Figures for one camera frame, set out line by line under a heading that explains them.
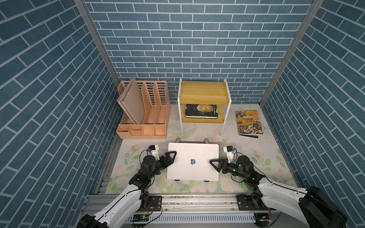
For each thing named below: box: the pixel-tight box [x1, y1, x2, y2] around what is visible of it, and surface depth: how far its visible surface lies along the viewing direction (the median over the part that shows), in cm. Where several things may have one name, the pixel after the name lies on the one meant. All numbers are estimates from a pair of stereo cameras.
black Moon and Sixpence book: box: [184, 104, 219, 119], surface depth 94 cm
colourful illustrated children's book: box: [235, 109, 264, 139], surface depth 107 cm
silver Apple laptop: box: [166, 142, 220, 182], surface depth 84 cm
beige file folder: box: [121, 78, 146, 125], surface depth 101 cm
